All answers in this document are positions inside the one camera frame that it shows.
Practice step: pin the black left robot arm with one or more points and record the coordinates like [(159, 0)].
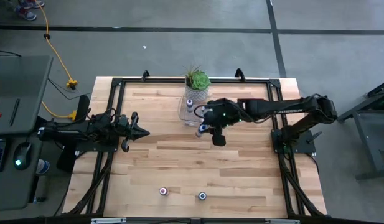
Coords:
[(67, 133)]

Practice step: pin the large blue food colouring bottle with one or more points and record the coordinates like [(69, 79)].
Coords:
[(201, 129)]

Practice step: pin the dark grey desk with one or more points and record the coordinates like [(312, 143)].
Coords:
[(23, 77)]

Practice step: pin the person's shoe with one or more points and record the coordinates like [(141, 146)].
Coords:
[(31, 3), (26, 14)]

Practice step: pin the grey metal frame bracket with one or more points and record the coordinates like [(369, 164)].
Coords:
[(108, 221), (282, 221)]

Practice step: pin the large pink food colouring bottle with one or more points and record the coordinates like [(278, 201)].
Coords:
[(163, 191)]

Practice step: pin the dark grey metal table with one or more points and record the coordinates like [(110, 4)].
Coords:
[(367, 146)]

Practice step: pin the green succulent plant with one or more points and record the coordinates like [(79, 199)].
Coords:
[(199, 80)]

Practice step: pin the clear plastic container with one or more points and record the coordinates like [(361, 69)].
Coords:
[(183, 115)]

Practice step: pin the black aluminium frame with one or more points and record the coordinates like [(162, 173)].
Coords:
[(148, 80)]

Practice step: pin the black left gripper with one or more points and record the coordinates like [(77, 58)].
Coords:
[(126, 143)]

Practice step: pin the black angled panel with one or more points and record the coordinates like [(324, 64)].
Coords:
[(82, 107)]

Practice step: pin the white and blue cup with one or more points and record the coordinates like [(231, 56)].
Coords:
[(42, 166)]

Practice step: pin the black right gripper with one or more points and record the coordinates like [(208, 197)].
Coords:
[(218, 115)]

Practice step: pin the black pen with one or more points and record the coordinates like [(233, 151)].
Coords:
[(14, 112)]

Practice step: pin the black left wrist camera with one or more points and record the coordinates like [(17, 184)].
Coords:
[(122, 126)]

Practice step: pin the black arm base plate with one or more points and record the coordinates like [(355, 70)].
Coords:
[(303, 144), (98, 147)]

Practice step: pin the black computer mouse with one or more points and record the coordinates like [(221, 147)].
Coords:
[(22, 156)]

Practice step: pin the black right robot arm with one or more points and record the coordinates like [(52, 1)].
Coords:
[(272, 107)]

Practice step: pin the large violet food colouring bottle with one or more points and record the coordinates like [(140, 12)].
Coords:
[(189, 104)]

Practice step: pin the large black food colouring bottle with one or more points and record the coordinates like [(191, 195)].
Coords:
[(202, 195)]

